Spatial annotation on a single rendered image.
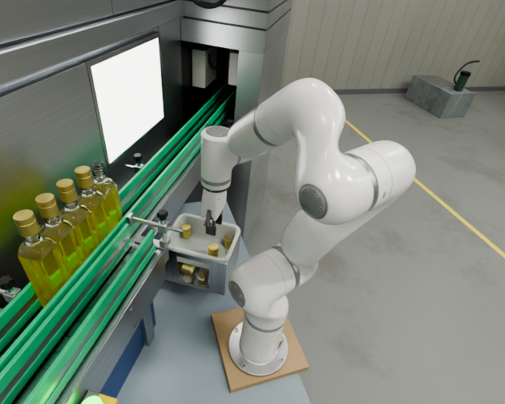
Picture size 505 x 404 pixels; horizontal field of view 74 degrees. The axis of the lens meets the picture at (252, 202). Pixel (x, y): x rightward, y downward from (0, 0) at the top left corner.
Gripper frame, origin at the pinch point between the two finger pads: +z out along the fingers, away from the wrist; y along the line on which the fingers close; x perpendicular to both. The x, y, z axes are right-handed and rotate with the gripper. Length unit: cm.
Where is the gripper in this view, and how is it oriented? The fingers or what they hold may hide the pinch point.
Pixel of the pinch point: (214, 224)
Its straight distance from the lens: 104.7
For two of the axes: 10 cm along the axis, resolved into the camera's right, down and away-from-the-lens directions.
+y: -2.6, 5.8, -7.7
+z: -1.0, 7.8, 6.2
